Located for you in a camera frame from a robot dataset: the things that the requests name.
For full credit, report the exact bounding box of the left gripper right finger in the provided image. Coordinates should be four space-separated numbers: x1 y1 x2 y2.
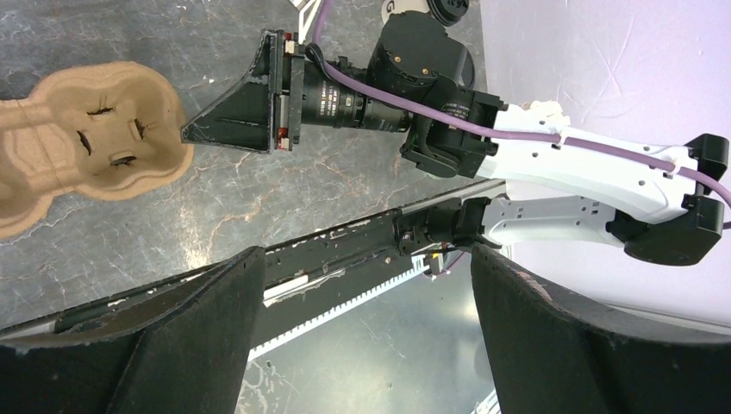
471 245 730 413

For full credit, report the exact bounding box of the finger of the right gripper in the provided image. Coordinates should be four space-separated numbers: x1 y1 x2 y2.
180 31 278 154

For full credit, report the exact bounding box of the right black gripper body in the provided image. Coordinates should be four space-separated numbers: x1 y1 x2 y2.
270 30 306 151

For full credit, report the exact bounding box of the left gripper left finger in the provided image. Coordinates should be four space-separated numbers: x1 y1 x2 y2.
1 247 266 413

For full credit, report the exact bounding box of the black coffee lid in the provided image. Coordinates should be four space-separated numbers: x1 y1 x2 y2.
427 0 470 27

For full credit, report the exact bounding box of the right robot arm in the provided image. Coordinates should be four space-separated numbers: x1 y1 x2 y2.
181 10 730 267

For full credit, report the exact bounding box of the brown cardboard cup carrier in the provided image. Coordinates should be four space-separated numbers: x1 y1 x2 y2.
1 61 194 237

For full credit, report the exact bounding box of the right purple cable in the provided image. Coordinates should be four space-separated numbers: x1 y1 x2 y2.
310 0 731 207

